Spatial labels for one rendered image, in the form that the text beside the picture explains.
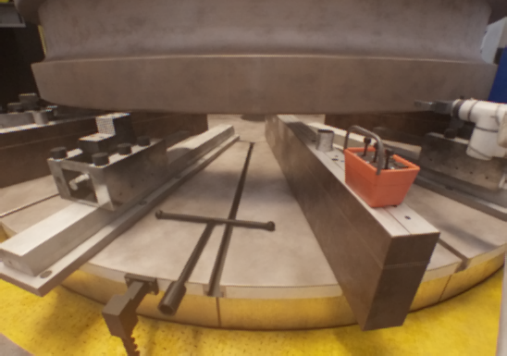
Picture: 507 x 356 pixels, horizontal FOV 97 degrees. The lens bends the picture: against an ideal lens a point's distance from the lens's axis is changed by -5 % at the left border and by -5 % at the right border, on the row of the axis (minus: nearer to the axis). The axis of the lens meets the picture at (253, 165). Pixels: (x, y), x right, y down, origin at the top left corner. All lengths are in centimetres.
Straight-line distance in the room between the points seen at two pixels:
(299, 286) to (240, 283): 22
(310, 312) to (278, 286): 24
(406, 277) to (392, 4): 128
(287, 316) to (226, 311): 26
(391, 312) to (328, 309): 35
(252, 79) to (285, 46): 24
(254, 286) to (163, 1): 137
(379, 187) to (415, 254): 19
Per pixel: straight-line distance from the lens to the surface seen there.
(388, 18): 156
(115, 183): 123
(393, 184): 76
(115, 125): 136
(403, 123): 294
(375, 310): 88
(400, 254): 74
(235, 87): 117
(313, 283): 102
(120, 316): 101
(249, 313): 116
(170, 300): 93
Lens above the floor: 107
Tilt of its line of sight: 23 degrees down
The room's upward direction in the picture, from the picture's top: straight up
